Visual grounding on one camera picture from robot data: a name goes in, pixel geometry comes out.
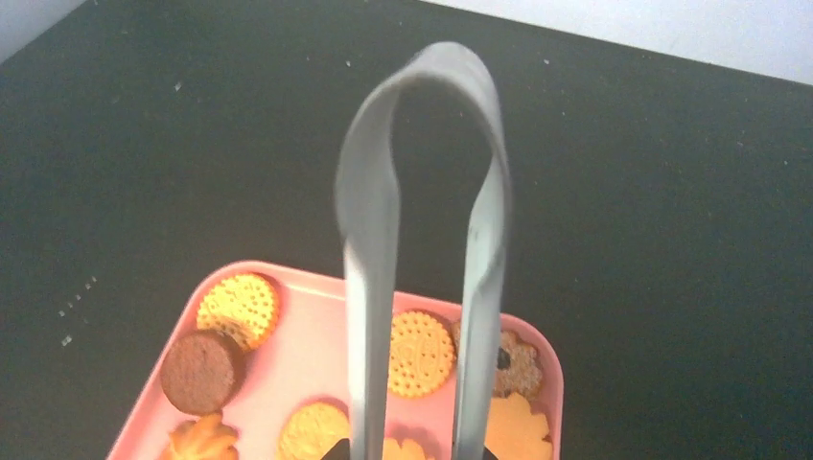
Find orange flower cookie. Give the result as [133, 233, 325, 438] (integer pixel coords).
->
[382, 438, 433, 460]
[485, 393, 553, 460]

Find dark chocolate round cookie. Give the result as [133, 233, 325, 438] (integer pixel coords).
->
[159, 330, 246, 416]

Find pink cookie tray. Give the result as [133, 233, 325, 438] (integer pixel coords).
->
[106, 261, 564, 459]

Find dotted cracker beside chocolate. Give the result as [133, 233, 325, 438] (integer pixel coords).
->
[196, 273, 281, 352]

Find plain round orange cookie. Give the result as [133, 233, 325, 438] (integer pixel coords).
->
[275, 402, 350, 460]

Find round orange cracker cookie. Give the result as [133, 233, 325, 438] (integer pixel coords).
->
[387, 310, 456, 399]

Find metal serving tongs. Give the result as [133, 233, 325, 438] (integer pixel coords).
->
[335, 41, 512, 459]

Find brown flower jam cookie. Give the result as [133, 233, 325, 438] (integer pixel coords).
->
[492, 329, 544, 402]

